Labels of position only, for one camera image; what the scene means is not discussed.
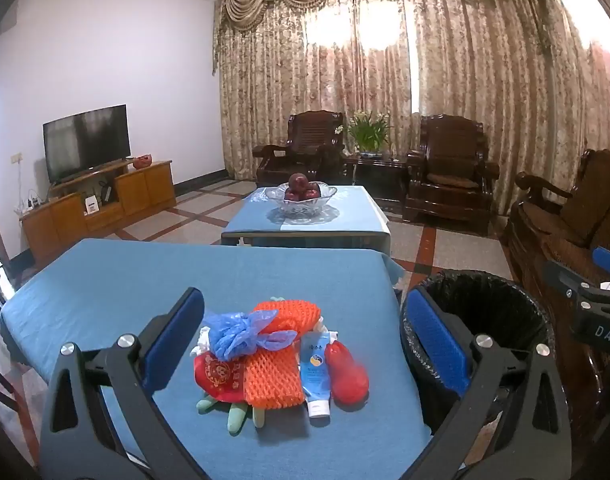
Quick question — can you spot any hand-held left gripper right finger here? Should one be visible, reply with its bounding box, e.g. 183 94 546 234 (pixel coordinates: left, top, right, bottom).
404 287 573 480

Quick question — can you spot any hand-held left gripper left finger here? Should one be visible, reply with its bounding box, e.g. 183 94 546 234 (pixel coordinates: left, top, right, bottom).
39 287 206 480

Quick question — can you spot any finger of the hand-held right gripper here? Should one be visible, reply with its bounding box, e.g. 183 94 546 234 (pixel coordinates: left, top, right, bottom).
592 246 610 283
543 259 593 307

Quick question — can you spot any red patterned packet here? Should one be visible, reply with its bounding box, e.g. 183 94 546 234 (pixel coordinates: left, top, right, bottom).
192 352 248 404

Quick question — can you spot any blue plastic bag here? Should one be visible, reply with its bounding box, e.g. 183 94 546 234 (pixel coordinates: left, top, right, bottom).
201 309 298 361

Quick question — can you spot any black lined trash bin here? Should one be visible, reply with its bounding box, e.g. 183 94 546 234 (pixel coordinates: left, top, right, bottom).
399 269 556 441

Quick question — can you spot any red plastic bag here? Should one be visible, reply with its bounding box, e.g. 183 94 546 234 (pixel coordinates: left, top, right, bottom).
327 340 370 405

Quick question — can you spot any green rubber glove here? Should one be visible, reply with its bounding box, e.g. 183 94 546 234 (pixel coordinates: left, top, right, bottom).
195 392 266 436

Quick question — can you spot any orange foam fruit net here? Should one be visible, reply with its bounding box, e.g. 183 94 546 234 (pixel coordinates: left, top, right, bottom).
250 297 322 337
242 342 306 409

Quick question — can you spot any blue cream tube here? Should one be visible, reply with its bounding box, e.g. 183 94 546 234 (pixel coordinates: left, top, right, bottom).
297 332 334 419

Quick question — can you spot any dark wooden sofa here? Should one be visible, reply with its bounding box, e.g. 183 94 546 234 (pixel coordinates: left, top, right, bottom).
505 149 610 311

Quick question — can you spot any large blue tablecloth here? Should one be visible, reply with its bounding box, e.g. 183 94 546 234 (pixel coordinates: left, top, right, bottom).
0 237 433 480

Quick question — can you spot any small blue tablecloth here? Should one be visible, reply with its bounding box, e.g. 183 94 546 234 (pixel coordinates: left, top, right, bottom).
221 185 392 241

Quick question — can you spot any wooden television cabinet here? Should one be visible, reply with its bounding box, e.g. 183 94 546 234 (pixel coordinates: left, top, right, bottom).
20 159 178 263

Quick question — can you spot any dark wooden armchair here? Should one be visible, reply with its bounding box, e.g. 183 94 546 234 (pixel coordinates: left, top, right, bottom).
404 115 500 237
252 111 346 188

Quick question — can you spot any dark wooden side table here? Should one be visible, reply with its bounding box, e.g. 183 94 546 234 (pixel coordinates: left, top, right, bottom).
342 152 410 202

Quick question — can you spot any glass fruit bowl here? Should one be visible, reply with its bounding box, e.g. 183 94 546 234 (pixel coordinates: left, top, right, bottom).
265 185 338 225

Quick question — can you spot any white power strip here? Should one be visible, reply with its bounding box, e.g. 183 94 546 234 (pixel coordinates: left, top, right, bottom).
21 191 50 212

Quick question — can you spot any flat screen television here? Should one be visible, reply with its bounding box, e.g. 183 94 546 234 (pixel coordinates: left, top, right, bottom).
42 104 132 186

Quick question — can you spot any potted green plant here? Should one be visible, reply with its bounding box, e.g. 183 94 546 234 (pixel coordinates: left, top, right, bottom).
337 110 394 157

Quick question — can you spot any beige patterned curtain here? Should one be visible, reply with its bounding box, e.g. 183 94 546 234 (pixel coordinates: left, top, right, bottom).
212 0 610 241

